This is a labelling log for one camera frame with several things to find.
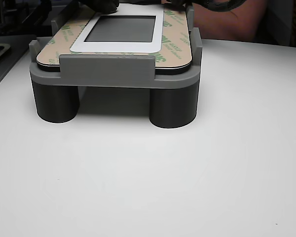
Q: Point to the reddish brown rounded body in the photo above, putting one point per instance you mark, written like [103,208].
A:
[227,24]

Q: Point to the gray plastic jig fixture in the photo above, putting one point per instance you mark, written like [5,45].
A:
[106,71]

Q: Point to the gray metal plate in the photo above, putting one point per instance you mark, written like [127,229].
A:
[17,56]

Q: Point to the white panel with gray window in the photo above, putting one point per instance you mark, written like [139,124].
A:
[123,29]

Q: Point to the dark idle robot wrist assembly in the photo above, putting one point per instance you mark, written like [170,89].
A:
[199,2]

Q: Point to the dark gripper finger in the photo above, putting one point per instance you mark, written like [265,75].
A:
[101,5]

